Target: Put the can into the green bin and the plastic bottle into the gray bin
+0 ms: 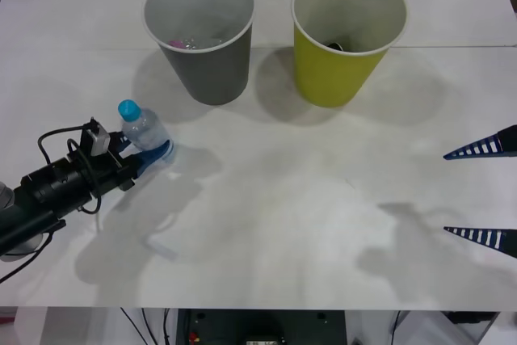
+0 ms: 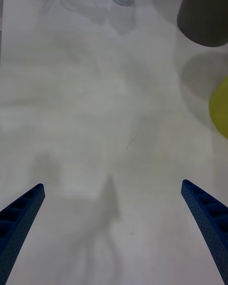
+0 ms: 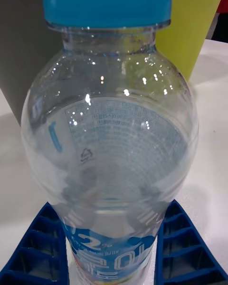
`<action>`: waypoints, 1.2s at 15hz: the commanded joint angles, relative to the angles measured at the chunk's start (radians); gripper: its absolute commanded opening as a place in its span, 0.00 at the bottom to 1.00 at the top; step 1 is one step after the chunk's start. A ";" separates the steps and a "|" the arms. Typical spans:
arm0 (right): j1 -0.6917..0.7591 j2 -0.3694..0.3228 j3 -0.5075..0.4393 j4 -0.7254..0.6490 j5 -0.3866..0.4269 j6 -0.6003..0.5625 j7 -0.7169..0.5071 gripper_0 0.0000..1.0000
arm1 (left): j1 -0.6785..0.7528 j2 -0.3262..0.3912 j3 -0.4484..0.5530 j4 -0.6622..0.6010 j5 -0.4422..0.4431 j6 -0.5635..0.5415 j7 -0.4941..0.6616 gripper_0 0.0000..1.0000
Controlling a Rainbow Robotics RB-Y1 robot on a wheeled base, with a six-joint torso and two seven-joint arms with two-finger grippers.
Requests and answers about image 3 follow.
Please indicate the yellow-green waste bin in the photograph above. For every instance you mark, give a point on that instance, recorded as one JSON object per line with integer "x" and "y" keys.
{"x": 190, "y": 21}

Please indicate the clear bottle with blue cap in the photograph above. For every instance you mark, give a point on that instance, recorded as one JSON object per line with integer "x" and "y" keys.
{"x": 111, "y": 128}

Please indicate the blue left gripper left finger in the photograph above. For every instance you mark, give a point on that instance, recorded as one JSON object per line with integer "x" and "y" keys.
{"x": 35, "y": 244}

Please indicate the grey waste bin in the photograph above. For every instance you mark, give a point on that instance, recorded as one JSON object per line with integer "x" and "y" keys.
{"x": 21, "y": 40}

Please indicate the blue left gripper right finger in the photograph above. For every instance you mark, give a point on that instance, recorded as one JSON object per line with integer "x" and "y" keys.
{"x": 185, "y": 244}

